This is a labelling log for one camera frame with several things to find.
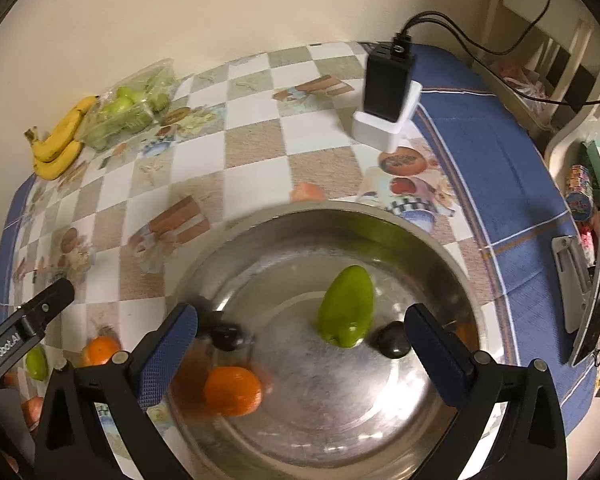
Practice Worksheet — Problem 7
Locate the round green fruit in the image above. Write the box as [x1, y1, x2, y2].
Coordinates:
[24, 344, 48, 382]

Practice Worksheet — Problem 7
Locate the orange tangerine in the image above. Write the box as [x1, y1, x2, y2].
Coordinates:
[82, 336, 121, 366]
[204, 366, 263, 417]

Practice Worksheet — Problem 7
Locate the oblong green fruit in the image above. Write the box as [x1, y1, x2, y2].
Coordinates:
[315, 266, 375, 349]

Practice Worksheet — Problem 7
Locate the clear box of green fruits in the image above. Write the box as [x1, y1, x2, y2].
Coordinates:
[76, 58, 178, 152]

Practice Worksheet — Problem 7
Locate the grey phone stand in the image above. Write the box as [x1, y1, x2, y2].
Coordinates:
[552, 235, 592, 334]

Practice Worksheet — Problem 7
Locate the dark cherry with stem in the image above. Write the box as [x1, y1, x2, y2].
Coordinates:
[375, 321, 411, 360]

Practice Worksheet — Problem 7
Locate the dark cherry left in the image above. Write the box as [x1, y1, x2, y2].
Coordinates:
[209, 323, 247, 352]

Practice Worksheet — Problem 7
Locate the yellow banana bunch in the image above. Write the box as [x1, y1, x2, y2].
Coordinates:
[24, 96, 98, 181]

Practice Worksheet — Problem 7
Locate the large steel bowl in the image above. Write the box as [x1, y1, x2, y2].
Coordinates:
[168, 202, 488, 479]

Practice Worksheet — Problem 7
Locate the blue cloth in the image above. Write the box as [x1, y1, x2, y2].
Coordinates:
[360, 41, 598, 436]

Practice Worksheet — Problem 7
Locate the colourful round tin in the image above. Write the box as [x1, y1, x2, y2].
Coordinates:
[565, 164, 594, 222]

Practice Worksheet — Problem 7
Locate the white box base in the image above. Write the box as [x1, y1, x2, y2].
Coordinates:
[351, 81, 422, 153]

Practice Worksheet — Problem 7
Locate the checkered patterned tablecloth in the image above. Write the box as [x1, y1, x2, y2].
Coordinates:
[0, 41, 491, 480]

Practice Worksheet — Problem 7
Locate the white chair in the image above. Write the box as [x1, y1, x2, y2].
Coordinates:
[472, 0, 600, 178]

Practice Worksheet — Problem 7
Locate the black power adapter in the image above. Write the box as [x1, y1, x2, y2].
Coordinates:
[363, 32, 415, 122]

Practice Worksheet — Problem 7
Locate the black cable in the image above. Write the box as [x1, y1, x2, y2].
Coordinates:
[402, 0, 600, 108]

